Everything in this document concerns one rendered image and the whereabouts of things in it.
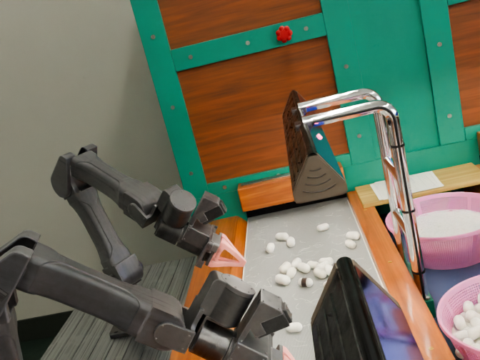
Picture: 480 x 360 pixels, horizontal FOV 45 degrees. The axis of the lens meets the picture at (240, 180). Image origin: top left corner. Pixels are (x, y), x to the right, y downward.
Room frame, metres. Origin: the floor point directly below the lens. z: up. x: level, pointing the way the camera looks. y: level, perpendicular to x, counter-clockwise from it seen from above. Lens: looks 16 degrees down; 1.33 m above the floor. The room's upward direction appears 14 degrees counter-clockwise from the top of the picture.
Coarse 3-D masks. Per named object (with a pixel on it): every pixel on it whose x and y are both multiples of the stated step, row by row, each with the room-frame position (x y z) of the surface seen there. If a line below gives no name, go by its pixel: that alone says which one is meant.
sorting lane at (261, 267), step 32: (256, 224) 1.55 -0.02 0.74; (288, 224) 1.49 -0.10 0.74; (352, 224) 1.38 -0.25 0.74; (256, 256) 1.33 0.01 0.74; (288, 256) 1.29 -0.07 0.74; (320, 256) 1.24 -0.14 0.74; (352, 256) 1.20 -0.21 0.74; (256, 288) 1.17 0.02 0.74; (288, 288) 1.13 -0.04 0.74; (320, 288) 1.10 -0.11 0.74
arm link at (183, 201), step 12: (168, 192) 1.12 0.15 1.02; (180, 192) 1.13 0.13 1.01; (132, 204) 1.17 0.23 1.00; (156, 204) 1.15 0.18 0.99; (168, 204) 1.12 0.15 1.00; (180, 204) 1.11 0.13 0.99; (192, 204) 1.12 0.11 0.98; (132, 216) 1.18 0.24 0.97; (144, 216) 1.15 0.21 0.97; (156, 216) 1.18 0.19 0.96; (168, 216) 1.12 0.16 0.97; (180, 216) 1.11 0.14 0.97
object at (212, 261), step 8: (224, 240) 1.15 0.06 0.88; (224, 248) 1.14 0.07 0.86; (232, 248) 1.15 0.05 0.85; (208, 256) 1.16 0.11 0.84; (216, 256) 1.15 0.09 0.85; (240, 256) 1.15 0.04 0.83; (208, 264) 1.14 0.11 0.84; (216, 264) 1.14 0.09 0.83; (224, 264) 1.15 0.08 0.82; (232, 264) 1.15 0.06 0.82; (240, 264) 1.15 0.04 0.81
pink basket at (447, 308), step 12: (456, 288) 0.92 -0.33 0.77; (468, 288) 0.93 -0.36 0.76; (444, 300) 0.89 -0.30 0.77; (456, 300) 0.91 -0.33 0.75; (468, 300) 0.92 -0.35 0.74; (444, 312) 0.87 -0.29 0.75; (456, 312) 0.90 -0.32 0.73; (444, 324) 0.84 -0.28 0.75; (456, 348) 0.80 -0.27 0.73; (468, 348) 0.75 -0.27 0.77
